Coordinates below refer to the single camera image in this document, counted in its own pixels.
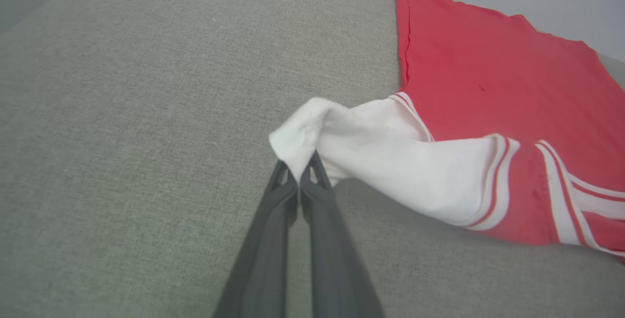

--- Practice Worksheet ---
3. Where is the red garment with white sleeves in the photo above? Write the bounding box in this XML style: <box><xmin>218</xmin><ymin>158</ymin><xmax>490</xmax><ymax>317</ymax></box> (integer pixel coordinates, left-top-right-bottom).
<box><xmin>268</xmin><ymin>0</ymin><xmax>625</xmax><ymax>265</ymax></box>

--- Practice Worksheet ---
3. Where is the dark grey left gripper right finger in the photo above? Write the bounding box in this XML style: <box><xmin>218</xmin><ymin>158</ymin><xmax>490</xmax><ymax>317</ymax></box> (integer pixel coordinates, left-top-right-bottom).
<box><xmin>300</xmin><ymin>150</ymin><xmax>386</xmax><ymax>318</ymax></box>

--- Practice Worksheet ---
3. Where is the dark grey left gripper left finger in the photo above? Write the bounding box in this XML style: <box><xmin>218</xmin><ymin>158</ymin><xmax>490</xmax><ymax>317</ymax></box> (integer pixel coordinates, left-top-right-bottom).
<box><xmin>212</xmin><ymin>160</ymin><xmax>299</xmax><ymax>318</ymax></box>

